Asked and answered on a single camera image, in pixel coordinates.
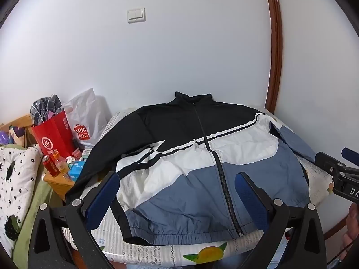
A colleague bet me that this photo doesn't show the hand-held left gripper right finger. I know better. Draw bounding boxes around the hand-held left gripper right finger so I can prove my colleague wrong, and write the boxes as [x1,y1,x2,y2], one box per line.
[235,171,327,269]

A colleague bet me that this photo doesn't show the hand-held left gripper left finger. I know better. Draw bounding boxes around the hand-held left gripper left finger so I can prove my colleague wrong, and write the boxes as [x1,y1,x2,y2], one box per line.
[28,171,121,269]

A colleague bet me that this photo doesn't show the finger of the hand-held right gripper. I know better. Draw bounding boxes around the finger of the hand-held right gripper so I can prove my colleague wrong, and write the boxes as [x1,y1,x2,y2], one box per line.
[341,147,359,165]
[315,151,347,175]

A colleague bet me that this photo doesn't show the black white blue jacket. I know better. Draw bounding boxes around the black white blue jacket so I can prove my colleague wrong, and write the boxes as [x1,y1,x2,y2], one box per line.
[65,91,317,245]

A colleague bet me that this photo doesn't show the person's right hand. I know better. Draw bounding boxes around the person's right hand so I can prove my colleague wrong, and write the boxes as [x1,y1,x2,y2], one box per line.
[346,204,359,255]

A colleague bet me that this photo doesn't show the blue box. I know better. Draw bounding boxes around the blue box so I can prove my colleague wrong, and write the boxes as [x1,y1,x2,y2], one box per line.
[68,160,88,181]

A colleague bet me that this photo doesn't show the wooden nightstand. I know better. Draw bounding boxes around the wooden nightstand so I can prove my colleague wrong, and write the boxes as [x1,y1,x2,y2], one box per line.
[43,171,77,202]

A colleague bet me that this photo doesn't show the orange drink bottle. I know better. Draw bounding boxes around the orange drink bottle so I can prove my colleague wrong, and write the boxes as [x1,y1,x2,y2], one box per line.
[54,152,69,175]

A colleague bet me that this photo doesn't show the red drink can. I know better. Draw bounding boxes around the red drink can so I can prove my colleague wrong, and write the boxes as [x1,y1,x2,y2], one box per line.
[42,155,61,178]

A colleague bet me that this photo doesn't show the red paper bag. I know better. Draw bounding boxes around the red paper bag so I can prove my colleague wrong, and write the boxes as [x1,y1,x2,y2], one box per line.
[31,109,78,161]

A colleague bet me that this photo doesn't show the green sheet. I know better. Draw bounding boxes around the green sheet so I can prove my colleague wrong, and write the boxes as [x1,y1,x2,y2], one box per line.
[11,179,66,269]

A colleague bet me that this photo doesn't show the white plastic bag red logo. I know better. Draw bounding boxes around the white plastic bag red logo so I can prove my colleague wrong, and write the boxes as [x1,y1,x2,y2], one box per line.
[63,88,97,150]

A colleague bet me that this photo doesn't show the white quilt black flowers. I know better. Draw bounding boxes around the white quilt black flowers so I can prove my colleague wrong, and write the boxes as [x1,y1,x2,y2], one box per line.
[0,145,45,258]

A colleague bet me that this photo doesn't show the fruit print white blanket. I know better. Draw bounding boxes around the fruit print white blanket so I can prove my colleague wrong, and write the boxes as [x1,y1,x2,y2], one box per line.
[63,108,348,269]

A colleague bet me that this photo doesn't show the plaid cloth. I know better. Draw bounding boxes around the plaid cloth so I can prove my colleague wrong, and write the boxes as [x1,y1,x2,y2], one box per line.
[30,95,64,126]

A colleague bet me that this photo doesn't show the wooden headboard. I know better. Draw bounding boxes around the wooden headboard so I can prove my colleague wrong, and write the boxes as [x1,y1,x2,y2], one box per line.
[0,114,33,148]

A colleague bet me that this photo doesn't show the brown wooden door frame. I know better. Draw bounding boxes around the brown wooden door frame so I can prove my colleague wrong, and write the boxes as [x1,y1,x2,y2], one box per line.
[262,0,284,115]

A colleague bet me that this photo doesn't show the white light switch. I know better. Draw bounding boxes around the white light switch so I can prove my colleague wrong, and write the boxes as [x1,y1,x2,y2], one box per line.
[127,6,147,23]

